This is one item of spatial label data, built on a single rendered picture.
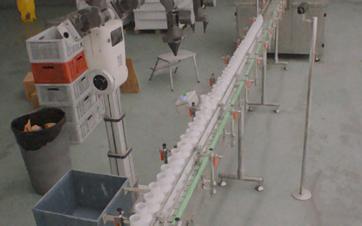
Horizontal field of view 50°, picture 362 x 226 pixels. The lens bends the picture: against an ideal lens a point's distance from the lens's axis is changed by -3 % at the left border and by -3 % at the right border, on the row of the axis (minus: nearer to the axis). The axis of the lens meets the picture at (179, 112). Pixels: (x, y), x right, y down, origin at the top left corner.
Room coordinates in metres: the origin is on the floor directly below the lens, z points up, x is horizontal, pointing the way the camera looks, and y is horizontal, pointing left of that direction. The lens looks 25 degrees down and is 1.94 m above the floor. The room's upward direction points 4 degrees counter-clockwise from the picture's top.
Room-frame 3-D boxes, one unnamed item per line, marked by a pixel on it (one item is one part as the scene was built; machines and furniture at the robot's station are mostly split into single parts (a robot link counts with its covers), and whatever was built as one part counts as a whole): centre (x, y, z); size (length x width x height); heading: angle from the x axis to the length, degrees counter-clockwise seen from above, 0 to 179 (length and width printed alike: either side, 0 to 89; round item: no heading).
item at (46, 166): (2.90, 1.15, 0.32); 0.45 x 0.45 x 0.64
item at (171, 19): (1.83, 0.00, 1.57); 0.07 x 0.06 x 0.07; 70
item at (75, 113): (3.94, 1.16, 0.33); 0.61 x 0.41 x 0.22; 167
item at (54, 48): (3.94, 1.17, 1.00); 0.61 x 0.41 x 0.22; 168
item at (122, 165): (2.21, 0.40, 0.49); 0.13 x 0.13 x 0.40; 70
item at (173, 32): (1.83, 0.00, 1.51); 0.10 x 0.07 x 0.07; 71
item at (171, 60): (5.27, 0.05, 0.21); 0.61 x 0.47 x 0.41; 34
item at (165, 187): (1.17, 0.08, 1.08); 0.06 x 0.06 x 0.17
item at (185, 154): (1.39, 0.00, 1.08); 0.06 x 0.06 x 0.17
